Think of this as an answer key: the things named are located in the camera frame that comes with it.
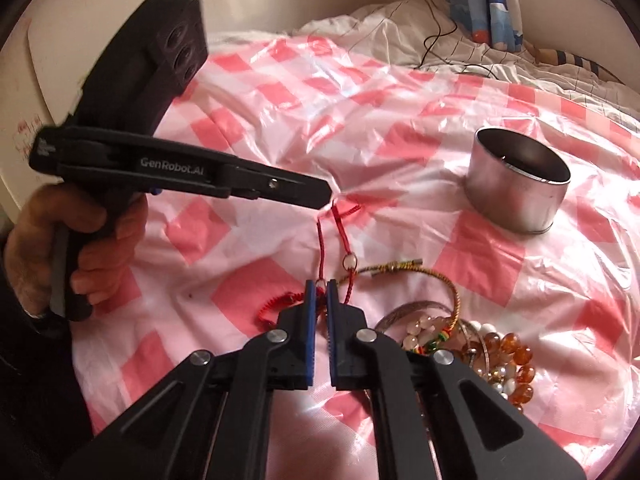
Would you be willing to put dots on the white striped quilt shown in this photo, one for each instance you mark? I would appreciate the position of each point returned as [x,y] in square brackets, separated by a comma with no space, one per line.
[390,30]

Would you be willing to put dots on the silver bangle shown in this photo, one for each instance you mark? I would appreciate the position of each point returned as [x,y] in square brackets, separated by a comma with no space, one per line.
[400,310]

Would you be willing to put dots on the round metal tin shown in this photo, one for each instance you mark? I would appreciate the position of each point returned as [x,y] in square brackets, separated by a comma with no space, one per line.
[515,205]

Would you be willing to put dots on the person's left hand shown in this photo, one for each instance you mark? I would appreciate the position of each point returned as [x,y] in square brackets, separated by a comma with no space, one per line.
[35,245]

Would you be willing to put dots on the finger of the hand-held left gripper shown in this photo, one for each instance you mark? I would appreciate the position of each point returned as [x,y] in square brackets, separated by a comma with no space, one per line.
[280,185]

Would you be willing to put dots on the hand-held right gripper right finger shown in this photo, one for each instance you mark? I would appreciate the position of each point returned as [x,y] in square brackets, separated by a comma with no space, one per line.
[333,320]

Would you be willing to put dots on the red checked plastic sheet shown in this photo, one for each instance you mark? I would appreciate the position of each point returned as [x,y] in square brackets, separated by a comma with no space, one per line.
[400,110]

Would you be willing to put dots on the person's left forearm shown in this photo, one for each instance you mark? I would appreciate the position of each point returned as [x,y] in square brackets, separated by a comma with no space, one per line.
[30,390]

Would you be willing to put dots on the blue cartoon curtain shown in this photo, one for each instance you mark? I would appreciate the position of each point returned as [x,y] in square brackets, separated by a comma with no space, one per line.
[480,0]

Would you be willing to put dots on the striped plush toy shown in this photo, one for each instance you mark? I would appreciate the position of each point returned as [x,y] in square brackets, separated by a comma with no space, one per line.
[570,57]

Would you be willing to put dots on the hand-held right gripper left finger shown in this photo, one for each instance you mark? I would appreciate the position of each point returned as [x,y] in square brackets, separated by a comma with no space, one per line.
[308,320]

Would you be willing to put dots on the cream headboard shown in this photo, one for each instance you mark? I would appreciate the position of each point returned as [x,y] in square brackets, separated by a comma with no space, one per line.
[60,75]

